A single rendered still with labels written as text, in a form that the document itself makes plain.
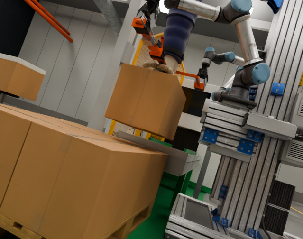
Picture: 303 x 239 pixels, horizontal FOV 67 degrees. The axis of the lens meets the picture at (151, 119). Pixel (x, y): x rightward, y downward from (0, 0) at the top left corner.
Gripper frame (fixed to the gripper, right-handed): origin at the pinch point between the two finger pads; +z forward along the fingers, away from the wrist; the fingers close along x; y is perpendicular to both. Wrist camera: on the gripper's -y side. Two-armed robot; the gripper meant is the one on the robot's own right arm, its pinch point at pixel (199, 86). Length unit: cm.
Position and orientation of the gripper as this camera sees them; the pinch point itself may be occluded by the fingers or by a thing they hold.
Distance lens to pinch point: 211.1
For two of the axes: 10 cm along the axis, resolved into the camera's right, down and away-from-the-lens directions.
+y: -2.7, -1.6, -9.5
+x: 9.1, 2.7, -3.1
